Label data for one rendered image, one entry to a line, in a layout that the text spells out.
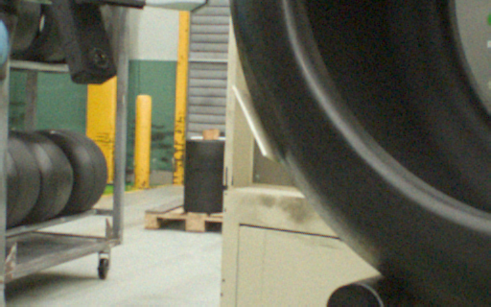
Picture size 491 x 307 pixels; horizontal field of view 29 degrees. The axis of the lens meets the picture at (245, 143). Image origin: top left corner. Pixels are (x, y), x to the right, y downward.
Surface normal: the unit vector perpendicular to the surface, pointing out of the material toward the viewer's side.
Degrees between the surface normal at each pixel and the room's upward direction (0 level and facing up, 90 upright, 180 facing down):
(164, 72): 90
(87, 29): 66
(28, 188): 94
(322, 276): 90
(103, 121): 90
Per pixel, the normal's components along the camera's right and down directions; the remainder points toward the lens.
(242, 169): 0.81, 0.06
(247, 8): -0.73, 0.06
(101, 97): -0.37, 0.04
